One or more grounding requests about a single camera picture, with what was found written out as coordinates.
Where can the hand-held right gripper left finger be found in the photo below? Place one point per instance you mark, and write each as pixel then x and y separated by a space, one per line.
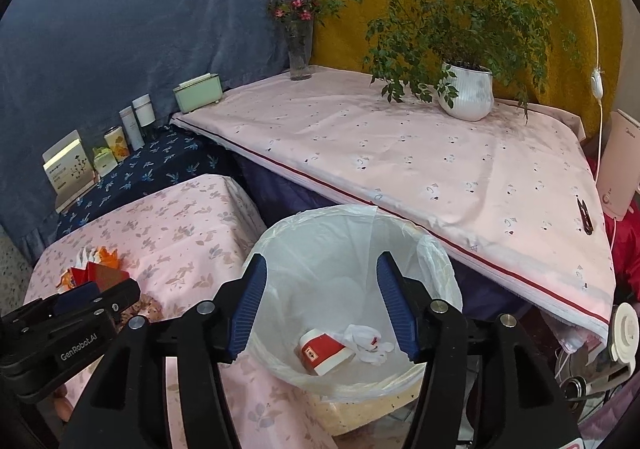
pixel 252 299

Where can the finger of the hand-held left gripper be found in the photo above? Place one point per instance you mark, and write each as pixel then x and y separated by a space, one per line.
pixel 80 294
pixel 25 314

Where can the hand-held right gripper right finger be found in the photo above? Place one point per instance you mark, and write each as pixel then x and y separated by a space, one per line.
pixel 392 299

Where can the red paper packet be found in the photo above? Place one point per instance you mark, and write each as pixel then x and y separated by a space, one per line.
pixel 100 274

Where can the orange white paper wrapper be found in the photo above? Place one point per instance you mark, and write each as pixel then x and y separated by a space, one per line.
pixel 102 256

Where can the trash bin with white bag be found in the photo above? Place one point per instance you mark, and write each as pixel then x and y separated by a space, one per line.
pixel 325 254

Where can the crumpled white tissue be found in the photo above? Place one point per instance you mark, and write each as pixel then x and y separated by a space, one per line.
pixel 367 341

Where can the red white paper box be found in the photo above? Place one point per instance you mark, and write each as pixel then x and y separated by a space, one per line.
pixel 325 351

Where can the pink rabbit print cloth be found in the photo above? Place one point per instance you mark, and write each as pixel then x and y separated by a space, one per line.
pixel 190 229

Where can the dark purple cloth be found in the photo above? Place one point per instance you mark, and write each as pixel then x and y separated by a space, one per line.
pixel 280 189

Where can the white card box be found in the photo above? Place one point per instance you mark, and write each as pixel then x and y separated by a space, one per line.
pixel 67 169

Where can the small green white box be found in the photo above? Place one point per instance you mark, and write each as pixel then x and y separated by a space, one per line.
pixel 104 163

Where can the pink tablecloth with red stripe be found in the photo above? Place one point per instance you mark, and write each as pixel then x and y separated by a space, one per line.
pixel 400 154

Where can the navy floral cloth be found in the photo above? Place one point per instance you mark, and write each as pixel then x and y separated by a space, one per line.
pixel 150 164

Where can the yellow floral tin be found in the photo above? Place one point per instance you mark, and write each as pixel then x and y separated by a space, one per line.
pixel 116 144

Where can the tall white bottle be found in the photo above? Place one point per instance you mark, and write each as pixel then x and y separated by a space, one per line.
pixel 132 129

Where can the white round jar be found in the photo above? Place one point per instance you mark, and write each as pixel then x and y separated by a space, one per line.
pixel 144 111

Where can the black thread snips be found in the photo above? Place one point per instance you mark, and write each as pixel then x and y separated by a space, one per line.
pixel 586 219

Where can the pale green tissue box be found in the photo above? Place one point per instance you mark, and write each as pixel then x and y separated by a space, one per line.
pixel 197 94

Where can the green plant in white pot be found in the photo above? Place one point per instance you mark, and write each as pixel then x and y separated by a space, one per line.
pixel 465 89

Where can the white round plastic device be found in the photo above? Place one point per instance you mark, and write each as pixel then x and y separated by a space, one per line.
pixel 622 329

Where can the red cloth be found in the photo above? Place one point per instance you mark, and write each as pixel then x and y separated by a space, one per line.
pixel 625 249

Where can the glass vase with pink flowers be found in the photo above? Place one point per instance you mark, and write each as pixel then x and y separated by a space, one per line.
pixel 299 54

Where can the white pink appliance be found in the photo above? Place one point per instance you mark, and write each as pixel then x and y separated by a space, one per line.
pixel 620 164

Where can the blue curtain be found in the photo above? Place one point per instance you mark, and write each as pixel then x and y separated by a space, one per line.
pixel 125 4

